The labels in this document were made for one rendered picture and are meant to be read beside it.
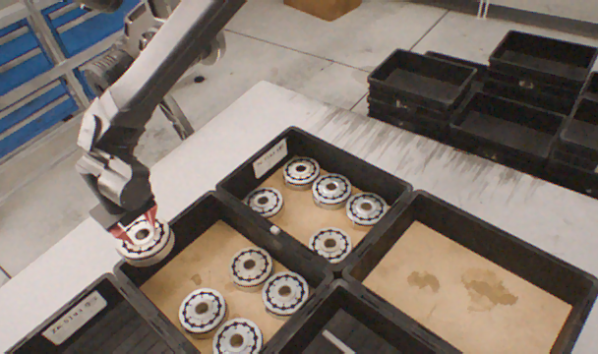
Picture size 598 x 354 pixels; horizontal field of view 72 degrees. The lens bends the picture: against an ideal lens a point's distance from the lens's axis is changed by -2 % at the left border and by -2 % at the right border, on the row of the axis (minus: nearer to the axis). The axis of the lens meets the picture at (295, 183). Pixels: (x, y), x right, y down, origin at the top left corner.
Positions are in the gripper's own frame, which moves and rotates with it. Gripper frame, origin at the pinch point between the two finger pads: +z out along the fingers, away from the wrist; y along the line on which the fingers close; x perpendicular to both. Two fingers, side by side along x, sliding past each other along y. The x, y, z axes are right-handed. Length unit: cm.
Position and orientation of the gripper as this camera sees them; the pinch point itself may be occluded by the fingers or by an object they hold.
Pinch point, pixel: (141, 232)
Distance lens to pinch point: 86.7
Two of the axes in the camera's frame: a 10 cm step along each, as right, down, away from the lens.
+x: -7.4, -4.3, 5.2
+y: 6.6, -6.0, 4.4
